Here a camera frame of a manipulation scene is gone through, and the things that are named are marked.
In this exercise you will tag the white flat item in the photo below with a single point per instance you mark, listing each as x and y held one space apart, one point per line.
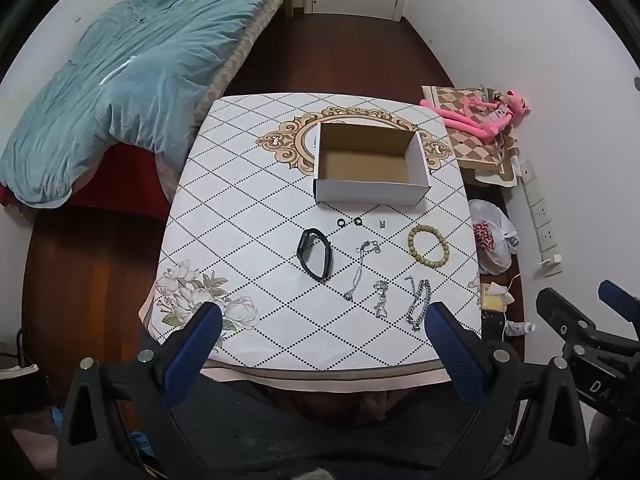
17 371

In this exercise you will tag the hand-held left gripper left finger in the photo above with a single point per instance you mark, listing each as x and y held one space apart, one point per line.
192 355

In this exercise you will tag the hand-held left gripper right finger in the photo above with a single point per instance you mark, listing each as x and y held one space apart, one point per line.
452 355

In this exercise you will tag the checkered cushion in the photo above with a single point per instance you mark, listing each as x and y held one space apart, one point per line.
480 155

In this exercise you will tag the pink plush toy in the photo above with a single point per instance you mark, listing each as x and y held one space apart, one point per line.
480 120

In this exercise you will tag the black wristband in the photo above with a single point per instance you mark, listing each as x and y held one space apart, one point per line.
303 255

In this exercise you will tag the small yellow box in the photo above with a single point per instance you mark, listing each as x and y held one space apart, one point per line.
492 302

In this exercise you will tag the white plastic bag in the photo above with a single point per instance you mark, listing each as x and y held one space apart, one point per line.
492 255

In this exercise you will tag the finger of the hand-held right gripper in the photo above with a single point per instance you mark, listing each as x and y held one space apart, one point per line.
562 312
620 299

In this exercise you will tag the teal blanket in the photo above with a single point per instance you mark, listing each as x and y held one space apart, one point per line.
125 85

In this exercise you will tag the white power strip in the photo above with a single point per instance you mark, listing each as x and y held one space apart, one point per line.
540 210

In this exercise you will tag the cardboard box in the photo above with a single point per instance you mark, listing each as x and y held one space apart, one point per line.
367 165

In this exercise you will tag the clear plastic bottle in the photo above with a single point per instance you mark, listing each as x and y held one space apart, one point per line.
517 329

